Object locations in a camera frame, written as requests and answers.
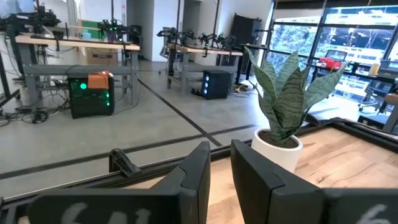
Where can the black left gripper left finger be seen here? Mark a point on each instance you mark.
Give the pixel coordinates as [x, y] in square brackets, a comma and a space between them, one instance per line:
[174, 202]

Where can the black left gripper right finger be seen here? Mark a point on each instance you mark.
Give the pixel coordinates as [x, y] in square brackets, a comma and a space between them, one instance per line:
[264, 193]

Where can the black background robot arm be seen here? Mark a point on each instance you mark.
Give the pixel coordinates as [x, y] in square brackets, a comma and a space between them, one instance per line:
[31, 20]
[217, 40]
[118, 29]
[175, 35]

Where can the snake plant in white pot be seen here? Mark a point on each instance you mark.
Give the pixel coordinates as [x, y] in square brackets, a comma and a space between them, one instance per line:
[280, 155]

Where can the black computer blue lights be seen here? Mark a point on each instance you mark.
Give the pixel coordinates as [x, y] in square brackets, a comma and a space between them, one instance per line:
[219, 85]

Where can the black computer green lights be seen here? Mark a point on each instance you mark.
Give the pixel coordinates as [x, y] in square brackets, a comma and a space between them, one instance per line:
[90, 102]

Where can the orange cloth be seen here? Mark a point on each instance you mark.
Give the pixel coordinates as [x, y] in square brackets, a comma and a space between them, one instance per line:
[98, 81]

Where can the red object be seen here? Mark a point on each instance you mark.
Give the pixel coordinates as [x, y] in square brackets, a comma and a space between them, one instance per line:
[329, 63]

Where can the black office chair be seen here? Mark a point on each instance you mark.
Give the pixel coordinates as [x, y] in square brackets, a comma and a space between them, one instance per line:
[373, 90]

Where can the wood top workbench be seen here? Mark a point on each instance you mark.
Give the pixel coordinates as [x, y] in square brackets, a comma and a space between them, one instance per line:
[93, 45]
[211, 51]

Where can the small background monitor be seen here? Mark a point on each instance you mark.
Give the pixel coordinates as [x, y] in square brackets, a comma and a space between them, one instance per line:
[337, 53]

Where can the cardboard box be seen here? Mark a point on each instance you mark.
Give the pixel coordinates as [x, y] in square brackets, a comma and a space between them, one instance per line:
[101, 57]

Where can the black tall cabinet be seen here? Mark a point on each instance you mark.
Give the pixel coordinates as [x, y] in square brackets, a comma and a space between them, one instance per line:
[245, 31]

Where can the yellow cup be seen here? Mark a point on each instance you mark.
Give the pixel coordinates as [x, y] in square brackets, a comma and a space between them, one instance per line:
[374, 69]

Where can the grey box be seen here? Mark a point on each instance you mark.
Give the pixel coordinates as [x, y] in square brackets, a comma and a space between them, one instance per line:
[388, 70]

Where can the black triangular bracket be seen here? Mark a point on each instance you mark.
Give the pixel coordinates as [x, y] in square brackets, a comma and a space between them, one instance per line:
[122, 165]

